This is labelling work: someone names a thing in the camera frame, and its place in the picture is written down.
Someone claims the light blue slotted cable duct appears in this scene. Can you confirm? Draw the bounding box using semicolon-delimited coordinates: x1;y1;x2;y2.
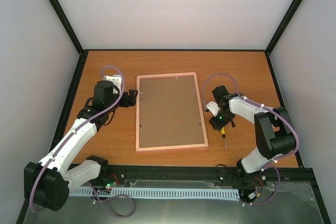
68;186;240;200

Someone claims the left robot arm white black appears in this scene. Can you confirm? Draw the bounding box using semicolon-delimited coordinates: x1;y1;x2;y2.
24;76;138;212

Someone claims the left black corner post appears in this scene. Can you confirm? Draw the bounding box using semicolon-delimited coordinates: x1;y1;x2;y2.
48;0;84;54

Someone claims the purple cable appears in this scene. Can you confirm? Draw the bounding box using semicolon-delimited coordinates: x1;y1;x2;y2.
29;65;136;218
202;73;300;206

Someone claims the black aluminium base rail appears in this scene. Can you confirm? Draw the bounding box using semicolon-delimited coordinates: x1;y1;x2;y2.
90;165;316;186

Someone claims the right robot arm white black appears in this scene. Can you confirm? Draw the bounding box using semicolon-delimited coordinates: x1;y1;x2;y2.
205;86;298;185

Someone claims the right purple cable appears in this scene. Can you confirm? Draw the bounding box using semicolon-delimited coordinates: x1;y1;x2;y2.
202;73;300;206

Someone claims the yellow handled screwdriver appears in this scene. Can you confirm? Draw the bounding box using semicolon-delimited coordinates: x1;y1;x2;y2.
220;127;227;148

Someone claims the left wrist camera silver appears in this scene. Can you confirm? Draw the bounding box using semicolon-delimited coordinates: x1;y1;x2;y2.
103;74;123;91

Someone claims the right black corner post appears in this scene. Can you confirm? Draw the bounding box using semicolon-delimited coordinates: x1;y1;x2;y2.
265;0;303;57

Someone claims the pink wooden picture frame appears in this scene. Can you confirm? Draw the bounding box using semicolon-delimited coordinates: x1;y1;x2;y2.
135;71;209;153

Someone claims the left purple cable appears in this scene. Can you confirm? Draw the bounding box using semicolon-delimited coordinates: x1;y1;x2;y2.
29;65;136;218

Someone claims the black corner post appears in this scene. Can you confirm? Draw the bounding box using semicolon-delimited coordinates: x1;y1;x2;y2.
265;0;303;57
48;0;84;54

